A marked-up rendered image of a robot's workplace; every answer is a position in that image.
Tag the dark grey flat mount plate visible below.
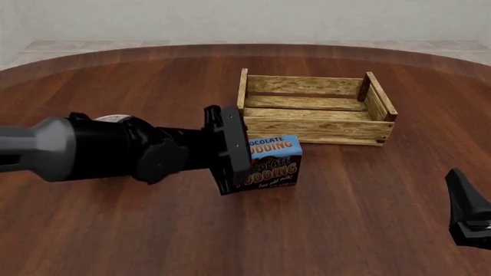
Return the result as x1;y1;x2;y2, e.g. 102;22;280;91
219;106;253;175

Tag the chocolate pudding box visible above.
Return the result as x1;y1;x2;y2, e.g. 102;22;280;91
234;133;303;193

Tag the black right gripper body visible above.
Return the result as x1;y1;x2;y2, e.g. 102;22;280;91
447;218;491;249

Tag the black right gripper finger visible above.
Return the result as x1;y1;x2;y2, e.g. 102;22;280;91
444;168;491;223

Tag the wooden slat tray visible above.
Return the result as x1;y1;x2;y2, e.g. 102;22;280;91
236;67;399;147

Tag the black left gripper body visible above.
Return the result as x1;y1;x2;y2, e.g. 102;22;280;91
202;104;242;197

